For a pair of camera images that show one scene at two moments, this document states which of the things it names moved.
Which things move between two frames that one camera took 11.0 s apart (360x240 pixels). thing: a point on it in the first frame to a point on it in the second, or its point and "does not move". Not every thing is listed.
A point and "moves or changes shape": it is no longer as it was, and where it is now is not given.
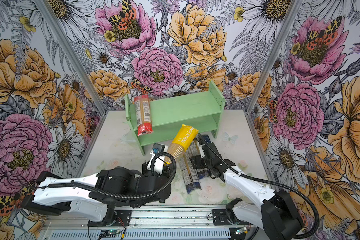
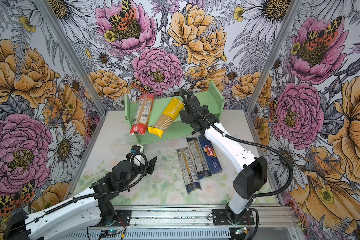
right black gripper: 197,159 to 184,116
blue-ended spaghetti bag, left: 191,150 does not move
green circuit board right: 242,230 does not move
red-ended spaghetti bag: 142,108 moves or changes shape
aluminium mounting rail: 160,218 does not move
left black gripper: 144,167 to 150,167
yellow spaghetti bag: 182,141 to 172,109
